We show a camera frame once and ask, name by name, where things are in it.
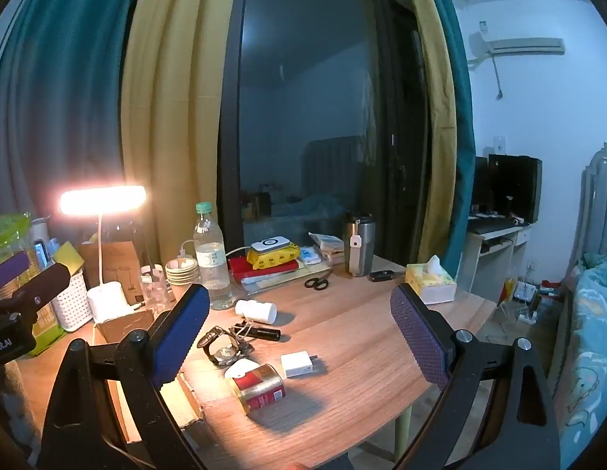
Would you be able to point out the yellow wipes packet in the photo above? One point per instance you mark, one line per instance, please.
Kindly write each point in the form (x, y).
(274, 260)

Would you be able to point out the brown printed lamp carton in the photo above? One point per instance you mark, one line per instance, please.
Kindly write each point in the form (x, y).
(122, 264)

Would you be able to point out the red and gold tin can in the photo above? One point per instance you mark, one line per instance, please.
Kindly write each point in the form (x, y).
(259, 387)

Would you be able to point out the black keyboard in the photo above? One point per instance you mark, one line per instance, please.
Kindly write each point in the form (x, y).
(494, 226)

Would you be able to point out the white book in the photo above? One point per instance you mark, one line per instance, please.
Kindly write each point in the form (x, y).
(288, 278)

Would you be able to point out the white air conditioner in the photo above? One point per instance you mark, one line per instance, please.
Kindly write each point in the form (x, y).
(519, 45)

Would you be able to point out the steel travel tumbler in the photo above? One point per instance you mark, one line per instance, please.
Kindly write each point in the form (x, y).
(359, 249)

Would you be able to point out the black scissors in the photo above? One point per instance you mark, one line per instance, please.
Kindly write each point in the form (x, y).
(315, 283)

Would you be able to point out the blue and white packet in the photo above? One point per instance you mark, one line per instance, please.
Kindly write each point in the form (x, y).
(310, 254)

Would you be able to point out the red book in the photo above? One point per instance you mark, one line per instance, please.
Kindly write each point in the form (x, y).
(239, 269)

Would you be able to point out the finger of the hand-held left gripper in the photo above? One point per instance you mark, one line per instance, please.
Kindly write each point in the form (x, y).
(39, 286)
(7, 267)

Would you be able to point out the green sponge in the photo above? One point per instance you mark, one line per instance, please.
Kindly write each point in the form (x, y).
(68, 254)

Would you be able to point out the yellow curtain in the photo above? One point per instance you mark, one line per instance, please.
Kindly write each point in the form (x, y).
(176, 107)
(438, 107)

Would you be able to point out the stack of brown paper cups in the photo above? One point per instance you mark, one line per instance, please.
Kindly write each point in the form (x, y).
(182, 271)

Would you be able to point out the white wall socket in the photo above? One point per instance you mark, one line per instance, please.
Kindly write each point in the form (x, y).
(499, 145)

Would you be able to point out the white charger plug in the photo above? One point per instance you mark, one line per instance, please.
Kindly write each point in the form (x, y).
(296, 363)

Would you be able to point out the grey padded headboard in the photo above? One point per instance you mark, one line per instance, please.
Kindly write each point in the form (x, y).
(599, 196)

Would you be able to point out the white power bank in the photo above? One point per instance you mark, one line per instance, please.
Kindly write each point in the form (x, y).
(270, 245)

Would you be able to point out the white desk lamp base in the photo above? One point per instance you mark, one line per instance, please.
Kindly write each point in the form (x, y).
(107, 298)

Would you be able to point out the black computer monitor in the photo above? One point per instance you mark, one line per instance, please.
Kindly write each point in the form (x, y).
(514, 186)

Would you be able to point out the white flat packet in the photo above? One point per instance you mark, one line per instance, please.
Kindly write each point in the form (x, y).
(328, 242)

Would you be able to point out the green packet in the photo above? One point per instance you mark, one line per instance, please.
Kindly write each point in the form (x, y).
(48, 328)

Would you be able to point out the clear plastic water bottle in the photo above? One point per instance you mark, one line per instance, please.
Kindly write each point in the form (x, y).
(212, 264)

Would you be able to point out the clear glass with stickers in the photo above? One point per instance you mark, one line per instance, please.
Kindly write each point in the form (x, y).
(154, 289)

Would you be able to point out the small white plastic bottle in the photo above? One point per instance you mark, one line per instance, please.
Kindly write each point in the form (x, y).
(257, 311)

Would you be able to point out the printed blue blanket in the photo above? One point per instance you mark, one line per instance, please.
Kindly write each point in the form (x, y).
(587, 352)

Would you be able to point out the yellow tissue box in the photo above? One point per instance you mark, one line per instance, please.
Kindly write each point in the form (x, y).
(430, 286)

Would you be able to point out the dark glass sliding door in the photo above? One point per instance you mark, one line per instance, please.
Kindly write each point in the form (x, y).
(323, 107)

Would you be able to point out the white earbuds case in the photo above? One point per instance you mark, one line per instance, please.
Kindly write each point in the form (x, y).
(239, 367)

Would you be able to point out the green translucent plastic container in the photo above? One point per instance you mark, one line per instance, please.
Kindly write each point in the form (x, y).
(9, 230)

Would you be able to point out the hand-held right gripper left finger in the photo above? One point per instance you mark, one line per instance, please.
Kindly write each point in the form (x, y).
(183, 338)

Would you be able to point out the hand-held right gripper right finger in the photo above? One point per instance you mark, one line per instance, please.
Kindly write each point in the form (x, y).
(421, 338)

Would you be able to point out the teal curtain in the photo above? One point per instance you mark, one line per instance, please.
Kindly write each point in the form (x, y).
(462, 132)
(63, 83)

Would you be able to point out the white computer desk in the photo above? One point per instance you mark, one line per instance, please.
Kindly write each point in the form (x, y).
(484, 254)

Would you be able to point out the cardboard box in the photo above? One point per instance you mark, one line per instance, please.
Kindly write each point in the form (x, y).
(127, 325)

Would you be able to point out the black car key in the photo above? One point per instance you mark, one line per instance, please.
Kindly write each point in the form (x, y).
(381, 275)

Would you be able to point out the white woven plastic basket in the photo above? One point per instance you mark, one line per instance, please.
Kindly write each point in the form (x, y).
(73, 303)

